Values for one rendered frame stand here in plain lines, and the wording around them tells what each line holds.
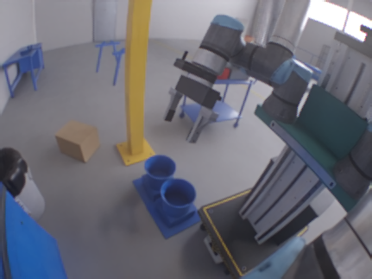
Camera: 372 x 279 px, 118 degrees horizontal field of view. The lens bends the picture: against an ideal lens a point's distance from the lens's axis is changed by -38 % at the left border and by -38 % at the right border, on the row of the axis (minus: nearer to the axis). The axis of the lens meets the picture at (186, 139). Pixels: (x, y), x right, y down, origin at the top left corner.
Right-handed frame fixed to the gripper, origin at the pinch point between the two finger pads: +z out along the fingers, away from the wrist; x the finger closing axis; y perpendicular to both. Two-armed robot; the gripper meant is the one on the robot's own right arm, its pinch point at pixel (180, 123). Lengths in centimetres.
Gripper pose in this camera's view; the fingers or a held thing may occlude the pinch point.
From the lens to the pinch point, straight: 52.6
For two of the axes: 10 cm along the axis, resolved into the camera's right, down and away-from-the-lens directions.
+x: -5.5, -5.1, 6.6
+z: -4.2, 8.6, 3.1
